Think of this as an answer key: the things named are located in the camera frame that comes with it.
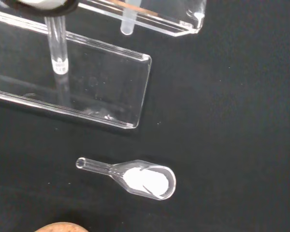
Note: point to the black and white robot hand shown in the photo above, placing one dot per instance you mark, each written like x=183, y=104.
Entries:
x=46, y=6

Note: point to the clear acrylic funnel stand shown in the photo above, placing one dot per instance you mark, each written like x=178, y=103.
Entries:
x=116, y=79

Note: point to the glass weighing funnel with powder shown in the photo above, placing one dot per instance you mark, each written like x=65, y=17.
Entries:
x=147, y=181

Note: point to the black bench cloth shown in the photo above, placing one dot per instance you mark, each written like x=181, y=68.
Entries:
x=220, y=120

